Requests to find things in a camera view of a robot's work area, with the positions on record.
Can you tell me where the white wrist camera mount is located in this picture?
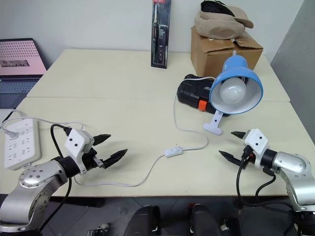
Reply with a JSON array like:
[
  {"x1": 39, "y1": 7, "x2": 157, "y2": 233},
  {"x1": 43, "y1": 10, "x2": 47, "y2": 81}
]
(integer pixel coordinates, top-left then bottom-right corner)
[
  {"x1": 64, "y1": 127, "x2": 95, "y2": 175},
  {"x1": 243, "y1": 128, "x2": 269, "y2": 168}
]

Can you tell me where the beige cap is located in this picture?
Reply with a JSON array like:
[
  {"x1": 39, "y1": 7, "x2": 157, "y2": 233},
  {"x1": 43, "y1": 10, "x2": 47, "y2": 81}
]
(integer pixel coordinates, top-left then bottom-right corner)
[{"x1": 194, "y1": 0, "x2": 254, "y2": 40}]

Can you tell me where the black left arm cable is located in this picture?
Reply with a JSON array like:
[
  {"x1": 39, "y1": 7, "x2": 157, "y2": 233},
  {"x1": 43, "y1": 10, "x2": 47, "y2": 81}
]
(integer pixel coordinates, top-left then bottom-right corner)
[{"x1": 36, "y1": 124, "x2": 73, "y2": 233}]

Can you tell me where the open laptop with pink screen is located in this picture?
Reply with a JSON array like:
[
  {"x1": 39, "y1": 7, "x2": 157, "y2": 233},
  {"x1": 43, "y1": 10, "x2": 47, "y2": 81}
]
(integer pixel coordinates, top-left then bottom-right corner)
[{"x1": 0, "y1": 37, "x2": 48, "y2": 109}]

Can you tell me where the white light bulb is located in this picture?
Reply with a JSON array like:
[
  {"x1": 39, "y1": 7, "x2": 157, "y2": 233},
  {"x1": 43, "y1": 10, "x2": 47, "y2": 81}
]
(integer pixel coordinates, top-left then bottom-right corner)
[{"x1": 219, "y1": 78, "x2": 247, "y2": 105}]

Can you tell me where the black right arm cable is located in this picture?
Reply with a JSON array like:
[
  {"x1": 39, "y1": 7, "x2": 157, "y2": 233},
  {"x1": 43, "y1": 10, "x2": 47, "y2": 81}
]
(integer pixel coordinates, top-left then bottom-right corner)
[{"x1": 235, "y1": 145, "x2": 296, "y2": 215}]

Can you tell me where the blue desk lamp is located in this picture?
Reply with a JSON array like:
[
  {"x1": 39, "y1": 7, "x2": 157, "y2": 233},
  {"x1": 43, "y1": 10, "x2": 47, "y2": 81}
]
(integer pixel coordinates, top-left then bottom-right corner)
[{"x1": 203, "y1": 50, "x2": 264, "y2": 135}]

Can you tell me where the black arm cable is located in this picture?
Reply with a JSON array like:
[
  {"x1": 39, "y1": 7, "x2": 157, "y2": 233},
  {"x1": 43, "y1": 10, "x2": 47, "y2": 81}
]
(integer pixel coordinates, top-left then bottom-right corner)
[
  {"x1": 235, "y1": 145, "x2": 296, "y2": 215},
  {"x1": 36, "y1": 124, "x2": 73, "y2": 233}
]

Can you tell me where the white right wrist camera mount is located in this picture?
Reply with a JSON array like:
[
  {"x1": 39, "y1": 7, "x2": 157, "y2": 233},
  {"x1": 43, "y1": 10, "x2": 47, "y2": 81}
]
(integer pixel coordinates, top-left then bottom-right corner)
[{"x1": 243, "y1": 128, "x2": 269, "y2": 168}]

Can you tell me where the small metal floor fitting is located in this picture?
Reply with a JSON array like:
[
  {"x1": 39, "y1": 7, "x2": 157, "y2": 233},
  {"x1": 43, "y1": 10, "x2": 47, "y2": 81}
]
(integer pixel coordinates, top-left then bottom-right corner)
[
  {"x1": 87, "y1": 222, "x2": 111, "y2": 236},
  {"x1": 220, "y1": 218, "x2": 234, "y2": 232}
]

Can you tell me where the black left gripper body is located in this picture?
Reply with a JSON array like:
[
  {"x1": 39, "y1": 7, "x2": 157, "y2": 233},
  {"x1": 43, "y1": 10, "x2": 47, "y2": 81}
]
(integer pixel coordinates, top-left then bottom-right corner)
[{"x1": 83, "y1": 147, "x2": 106, "y2": 171}]

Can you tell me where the brown cardboard box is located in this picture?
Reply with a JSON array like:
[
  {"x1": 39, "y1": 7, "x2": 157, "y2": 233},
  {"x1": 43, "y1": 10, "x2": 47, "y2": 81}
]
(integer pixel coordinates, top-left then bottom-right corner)
[{"x1": 190, "y1": 25, "x2": 264, "y2": 78}]

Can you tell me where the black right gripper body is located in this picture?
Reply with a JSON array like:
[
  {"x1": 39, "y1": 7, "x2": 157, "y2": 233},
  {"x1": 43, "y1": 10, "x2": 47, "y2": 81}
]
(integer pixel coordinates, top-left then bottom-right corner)
[{"x1": 242, "y1": 146, "x2": 256, "y2": 166}]

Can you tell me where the white inline cord switch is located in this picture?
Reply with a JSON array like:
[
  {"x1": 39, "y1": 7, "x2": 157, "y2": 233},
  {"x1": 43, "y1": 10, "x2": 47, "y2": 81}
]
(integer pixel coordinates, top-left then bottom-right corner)
[{"x1": 164, "y1": 147, "x2": 183, "y2": 158}]

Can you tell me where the white power strip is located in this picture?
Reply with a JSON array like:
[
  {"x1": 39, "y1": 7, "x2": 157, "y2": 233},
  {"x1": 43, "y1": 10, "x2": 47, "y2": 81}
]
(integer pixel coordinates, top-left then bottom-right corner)
[{"x1": 3, "y1": 118, "x2": 42, "y2": 171}]

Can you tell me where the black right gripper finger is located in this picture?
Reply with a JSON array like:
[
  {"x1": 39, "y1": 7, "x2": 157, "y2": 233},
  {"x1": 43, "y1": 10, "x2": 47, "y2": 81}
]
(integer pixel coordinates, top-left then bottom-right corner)
[
  {"x1": 219, "y1": 150, "x2": 244, "y2": 166},
  {"x1": 230, "y1": 130, "x2": 247, "y2": 143}
]

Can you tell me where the black case with orange latch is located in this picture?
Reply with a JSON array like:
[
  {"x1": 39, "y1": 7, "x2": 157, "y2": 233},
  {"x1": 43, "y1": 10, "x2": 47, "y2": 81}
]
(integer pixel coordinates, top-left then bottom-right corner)
[{"x1": 176, "y1": 73, "x2": 232, "y2": 117}]

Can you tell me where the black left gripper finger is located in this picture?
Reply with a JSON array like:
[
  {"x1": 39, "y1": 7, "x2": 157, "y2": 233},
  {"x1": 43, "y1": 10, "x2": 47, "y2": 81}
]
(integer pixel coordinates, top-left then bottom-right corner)
[
  {"x1": 92, "y1": 134, "x2": 112, "y2": 147},
  {"x1": 101, "y1": 148, "x2": 128, "y2": 170}
]

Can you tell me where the dark rounded shape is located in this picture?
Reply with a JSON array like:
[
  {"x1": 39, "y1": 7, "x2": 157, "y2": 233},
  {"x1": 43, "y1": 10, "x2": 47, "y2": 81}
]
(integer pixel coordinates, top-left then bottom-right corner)
[
  {"x1": 190, "y1": 203, "x2": 221, "y2": 236},
  {"x1": 128, "y1": 206, "x2": 161, "y2": 236}
]

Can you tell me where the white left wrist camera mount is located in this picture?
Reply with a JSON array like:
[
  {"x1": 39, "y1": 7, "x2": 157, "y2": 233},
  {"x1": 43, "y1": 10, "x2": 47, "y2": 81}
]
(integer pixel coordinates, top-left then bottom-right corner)
[{"x1": 64, "y1": 127, "x2": 95, "y2": 175}]

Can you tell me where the black packaged soldering iron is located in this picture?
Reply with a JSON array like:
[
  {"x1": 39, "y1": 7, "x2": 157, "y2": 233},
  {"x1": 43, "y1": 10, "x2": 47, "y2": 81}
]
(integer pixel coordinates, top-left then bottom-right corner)
[{"x1": 150, "y1": 0, "x2": 172, "y2": 70}]

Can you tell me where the white lamp power cord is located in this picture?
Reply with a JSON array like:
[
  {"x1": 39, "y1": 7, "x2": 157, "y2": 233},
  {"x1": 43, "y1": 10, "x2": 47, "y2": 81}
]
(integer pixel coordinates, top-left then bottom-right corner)
[{"x1": 1, "y1": 76, "x2": 217, "y2": 188}]

